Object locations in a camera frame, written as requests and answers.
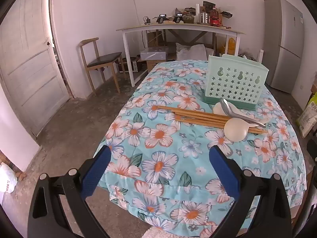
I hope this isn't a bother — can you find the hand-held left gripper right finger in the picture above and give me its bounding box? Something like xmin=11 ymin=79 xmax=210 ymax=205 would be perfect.
xmin=209 ymin=145 xmax=293 ymax=238

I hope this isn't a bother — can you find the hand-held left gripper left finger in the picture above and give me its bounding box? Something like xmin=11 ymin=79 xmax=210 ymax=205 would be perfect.
xmin=27 ymin=145 xmax=112 ymax=238

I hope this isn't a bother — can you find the white ceramic spoon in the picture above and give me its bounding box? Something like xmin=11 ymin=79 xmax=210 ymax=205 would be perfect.
xmin=223 ymin=117 xmax=250 ymax=143
xmin=213 ymin=102 xmax=270 ymax=124

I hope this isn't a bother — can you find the pile of wooden chopsticks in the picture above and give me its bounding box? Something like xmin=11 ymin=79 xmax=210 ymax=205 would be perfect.
xmin=158 ymin=105 xmax=268 ymax=134

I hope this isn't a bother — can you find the metal spoon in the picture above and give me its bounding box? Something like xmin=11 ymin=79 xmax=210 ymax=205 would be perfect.
xmin=220 ymin=98 xmax=266 ymax=127

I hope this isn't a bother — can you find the green plastic utensil basket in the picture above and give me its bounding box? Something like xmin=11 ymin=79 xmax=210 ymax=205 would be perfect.
xmin=203 ymin=54 xmax=269 ymax=111

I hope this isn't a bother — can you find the floral blue blanket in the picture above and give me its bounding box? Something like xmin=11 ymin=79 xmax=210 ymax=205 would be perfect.
xmin=93 ymin=59 xmax=307 ymax=238

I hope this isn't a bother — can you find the white fluffy rug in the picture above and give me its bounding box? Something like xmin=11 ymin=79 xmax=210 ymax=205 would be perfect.
xmin=142 ymin=226 xmax=174 ymax=238

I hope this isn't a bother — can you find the white plastic bag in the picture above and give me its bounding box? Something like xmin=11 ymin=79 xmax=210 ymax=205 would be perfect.
xmin=0 ymin=162 xmax=18 ymax=194

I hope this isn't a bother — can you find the printed rice bag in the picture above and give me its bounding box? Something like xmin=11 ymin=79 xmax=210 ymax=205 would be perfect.
xmin=296 ymin=92 xmax=317 ymax=138

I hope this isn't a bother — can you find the wooden chair with dark seat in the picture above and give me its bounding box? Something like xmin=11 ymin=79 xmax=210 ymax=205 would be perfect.
xmin=80 ymin=38 xmax=123 ymax=96

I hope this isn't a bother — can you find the green sack with jars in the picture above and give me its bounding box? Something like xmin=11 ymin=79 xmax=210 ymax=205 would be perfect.
xmin=239 ymin=51 xmax=257 ymax=61

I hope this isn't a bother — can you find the brown cardboard box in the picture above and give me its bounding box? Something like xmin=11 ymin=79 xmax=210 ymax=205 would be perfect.
xmin=146 ymin=59 xmax=164 ymax=71

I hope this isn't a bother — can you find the white woven sack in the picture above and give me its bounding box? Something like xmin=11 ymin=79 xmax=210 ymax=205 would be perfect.
xmin=175 ymin=43 xmax=208 ymax=61

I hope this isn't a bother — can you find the white panel door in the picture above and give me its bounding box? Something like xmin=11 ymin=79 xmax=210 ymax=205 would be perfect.
xmin=0 ymin=0 xmax=71 ymax=137

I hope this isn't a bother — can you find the yellow bag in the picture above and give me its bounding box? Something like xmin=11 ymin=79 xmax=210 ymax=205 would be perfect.
xmin=226 ymin=37 xmax=237 ymax=55

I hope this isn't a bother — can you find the clear plastic storage box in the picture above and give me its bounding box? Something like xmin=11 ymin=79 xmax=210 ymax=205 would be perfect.
xmin=140 ymin=47 xmax=169 ymax=60

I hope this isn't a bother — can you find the grey fridge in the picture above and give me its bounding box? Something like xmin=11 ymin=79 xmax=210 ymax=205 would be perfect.
xmin=263 ymin=0 xmax=305 ymax=94

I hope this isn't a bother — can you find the white-legged table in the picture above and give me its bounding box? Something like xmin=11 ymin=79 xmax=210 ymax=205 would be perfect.
xmin=116 ymin=22 xmax=245 ymax=87

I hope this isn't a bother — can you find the red-label drink bottle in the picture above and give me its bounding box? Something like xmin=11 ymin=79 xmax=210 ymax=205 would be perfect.
xmin=210 ymin=8 xmax=220 ymax=26

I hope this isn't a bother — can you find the cardboard box with dark lid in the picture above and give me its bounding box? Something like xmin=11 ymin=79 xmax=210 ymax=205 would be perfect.
xmin=203 ymin=1 xmax=216 ymax=13

